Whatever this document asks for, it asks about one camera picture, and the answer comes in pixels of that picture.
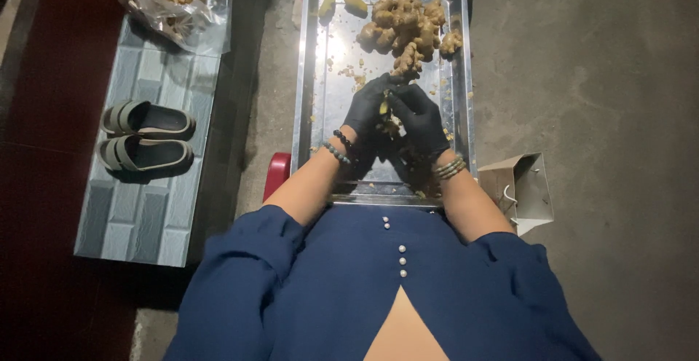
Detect person's left hand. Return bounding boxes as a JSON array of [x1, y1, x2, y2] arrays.
[[342, 73, 406, 140]]

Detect person's right hand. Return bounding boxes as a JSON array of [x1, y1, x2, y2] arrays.
[[387, 83, 452, 161]]

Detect steel tray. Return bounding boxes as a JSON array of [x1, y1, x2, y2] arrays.
[[291, 0, 478, 207]]

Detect pile of ginger roots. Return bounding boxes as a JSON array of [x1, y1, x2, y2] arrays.
[[356, 0, 464, 78]]

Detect red plastic stool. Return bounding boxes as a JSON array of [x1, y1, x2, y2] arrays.
[[262, 152, 292, 203]]

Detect white paper bag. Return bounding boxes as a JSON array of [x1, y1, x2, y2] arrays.
[[478, 152, 555, 236]]

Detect person's blue blouse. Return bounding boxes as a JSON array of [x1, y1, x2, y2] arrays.
[[163, 204, 601, 361]]

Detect clear plastic bag of ginger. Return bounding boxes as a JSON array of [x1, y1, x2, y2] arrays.
[[112, 0, 236, 57]]

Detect grey slide sandal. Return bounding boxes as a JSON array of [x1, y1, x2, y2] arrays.
[[97, 135, 194, 173], [100, 100, 196, 139]]

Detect grey tile-pattern mat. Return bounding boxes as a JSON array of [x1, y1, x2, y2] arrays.
[[74, 16, 222, 268]]

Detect green bead wrist bracelets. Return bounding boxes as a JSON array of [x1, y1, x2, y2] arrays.
[[433, 154, 468, 180]]

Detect grey-green bead bracelet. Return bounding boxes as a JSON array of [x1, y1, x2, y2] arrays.
[[322, 141, 353, 166]]

